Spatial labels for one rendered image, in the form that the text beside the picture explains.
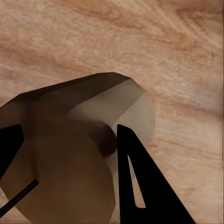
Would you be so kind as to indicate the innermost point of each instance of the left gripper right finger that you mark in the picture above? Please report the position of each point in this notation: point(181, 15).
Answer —
point(162, 204)

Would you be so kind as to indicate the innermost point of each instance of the pillar candle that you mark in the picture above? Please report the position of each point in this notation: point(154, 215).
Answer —
point(66, 171)

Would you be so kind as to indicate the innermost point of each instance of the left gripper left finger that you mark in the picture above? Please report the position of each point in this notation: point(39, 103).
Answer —
point(11, 140)

